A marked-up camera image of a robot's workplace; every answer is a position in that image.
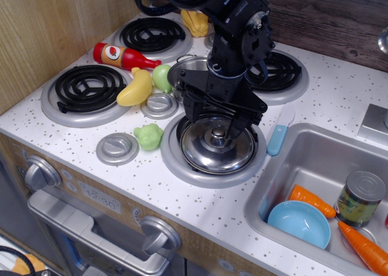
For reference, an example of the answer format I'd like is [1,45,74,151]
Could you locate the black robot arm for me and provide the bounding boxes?
[135,0,275,139]

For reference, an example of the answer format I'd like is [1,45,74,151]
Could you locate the silver faucet spout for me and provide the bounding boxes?
[378,27,388,54]

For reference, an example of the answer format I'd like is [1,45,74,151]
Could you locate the grey knob back centre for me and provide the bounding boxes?
[204,33,215,50]

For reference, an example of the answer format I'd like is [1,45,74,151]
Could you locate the orange carrot toy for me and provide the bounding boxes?
[338,221,387,275]
[288,184,336,218]

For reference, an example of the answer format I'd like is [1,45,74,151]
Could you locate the silver oven door handle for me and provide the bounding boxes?
[28,190,169,275]

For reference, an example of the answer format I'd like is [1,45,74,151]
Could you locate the green broccoli toy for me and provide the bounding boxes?
[133,123,164,151]

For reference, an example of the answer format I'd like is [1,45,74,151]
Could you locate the green pear toy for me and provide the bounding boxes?
[152,64,172,93]

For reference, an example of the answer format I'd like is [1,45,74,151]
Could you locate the orange carrot toy upper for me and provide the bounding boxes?
[288,184,336,218]

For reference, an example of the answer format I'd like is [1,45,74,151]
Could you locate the front right stove burner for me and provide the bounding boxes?
[160,112,267,189]

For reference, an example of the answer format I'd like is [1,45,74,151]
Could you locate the steel pot with handles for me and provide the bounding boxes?
[167,54,207,104]

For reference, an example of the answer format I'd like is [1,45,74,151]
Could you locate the light blue bowl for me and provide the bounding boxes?
[267,200,331,249]

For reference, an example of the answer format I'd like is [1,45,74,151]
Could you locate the back left stove burner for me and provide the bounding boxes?
[112,17,193,64]

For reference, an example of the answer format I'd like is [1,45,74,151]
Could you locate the blue handled toy knife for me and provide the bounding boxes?
[267,103,295,156]

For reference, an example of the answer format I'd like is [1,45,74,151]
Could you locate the grey knob front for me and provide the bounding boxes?
[96,133,139,166]

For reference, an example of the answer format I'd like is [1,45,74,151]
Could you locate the silver faucet base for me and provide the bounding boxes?
[358,104,387,146]

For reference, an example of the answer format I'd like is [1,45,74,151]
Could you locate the front left stove burner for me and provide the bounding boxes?
[41,64,132,128]

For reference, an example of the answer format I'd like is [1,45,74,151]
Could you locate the grey knob middle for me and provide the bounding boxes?
[141,93,179,120]

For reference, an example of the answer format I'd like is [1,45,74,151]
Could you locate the orange toy on floor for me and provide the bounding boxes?
[12,254,45,275]

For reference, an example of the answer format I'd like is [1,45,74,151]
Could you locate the silver sink basin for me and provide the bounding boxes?
[245,123,387,275]

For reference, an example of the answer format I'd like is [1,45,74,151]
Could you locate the red ketchup bottle toy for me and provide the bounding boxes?
[93,42,162,70]

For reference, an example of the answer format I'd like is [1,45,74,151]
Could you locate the yellow bell pepper toy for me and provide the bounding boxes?
[181,10,209,38]

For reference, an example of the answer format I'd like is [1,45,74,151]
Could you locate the steel pot lid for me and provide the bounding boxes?
[176,113,258,175]

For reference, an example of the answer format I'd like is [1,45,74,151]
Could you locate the grey knob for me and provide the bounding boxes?
[204,33,215,50]
[141,93,179,120]
[96,133,139,166]

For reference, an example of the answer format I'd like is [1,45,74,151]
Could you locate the right oven dial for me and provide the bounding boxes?
[141,215,182,255]

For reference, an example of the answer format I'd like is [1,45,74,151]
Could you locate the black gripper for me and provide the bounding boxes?
[182,70,267,139]

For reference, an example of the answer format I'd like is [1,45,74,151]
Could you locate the yellow banana toy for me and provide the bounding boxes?
[116,67,153,107]

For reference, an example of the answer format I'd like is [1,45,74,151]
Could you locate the back right stove burner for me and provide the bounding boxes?
[246,50,310,106]

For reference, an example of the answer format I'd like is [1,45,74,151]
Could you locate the oven clock display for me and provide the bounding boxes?
[78,181,122,214]

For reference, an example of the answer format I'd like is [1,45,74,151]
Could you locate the oven dial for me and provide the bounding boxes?
[25,155,62,190]
[141,215,182,255]

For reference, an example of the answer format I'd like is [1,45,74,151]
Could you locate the stove burner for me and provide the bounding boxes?
[112,17,193,64]
[160,112,267,189]
[41,64,132,128]
[246,50,310,106]

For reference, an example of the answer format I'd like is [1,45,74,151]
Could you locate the left oven dial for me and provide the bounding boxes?
[25,155,62,190]

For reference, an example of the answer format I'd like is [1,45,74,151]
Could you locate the toy tin can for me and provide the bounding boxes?
[334,170,386,227]

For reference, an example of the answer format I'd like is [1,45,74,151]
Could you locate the orange carrot toy lower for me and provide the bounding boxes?
[338,221,387,275]

